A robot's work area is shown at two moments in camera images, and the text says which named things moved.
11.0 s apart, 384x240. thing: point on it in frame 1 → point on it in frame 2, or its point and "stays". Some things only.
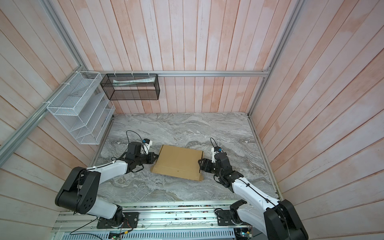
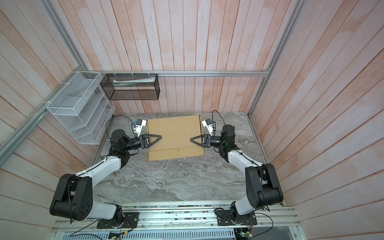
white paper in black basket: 124,82 stays
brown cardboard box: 179,162 → 176,133
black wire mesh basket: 131,86 stays
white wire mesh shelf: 82,110 stays
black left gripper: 151,159 → 143,140
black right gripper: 206,162 → 206,141
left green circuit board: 115,235 stays
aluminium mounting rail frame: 177,216 stays
